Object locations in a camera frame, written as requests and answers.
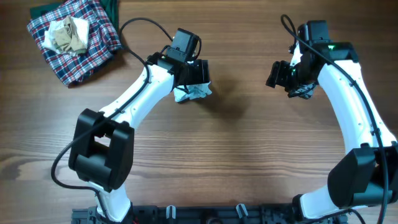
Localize light blue striped baby pants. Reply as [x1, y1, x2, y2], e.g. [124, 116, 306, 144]
[174, 82, 212, 103]

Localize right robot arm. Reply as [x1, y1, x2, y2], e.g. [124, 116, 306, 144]
[266, 15, 397, 223]

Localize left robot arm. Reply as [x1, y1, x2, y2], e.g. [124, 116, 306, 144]
[68, 28, 210, 223]

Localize red blue plaid garment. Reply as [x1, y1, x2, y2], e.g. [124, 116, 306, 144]
[27, 1, 122, 86]

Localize dark green garment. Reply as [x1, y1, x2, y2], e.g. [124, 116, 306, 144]
[30, 0, 119, 31]

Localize white crumpled garment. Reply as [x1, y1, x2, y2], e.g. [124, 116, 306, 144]
[42, 16, 90, 57]

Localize beige crumpled garment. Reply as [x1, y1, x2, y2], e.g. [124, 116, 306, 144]
[52, 16, 90, 55]

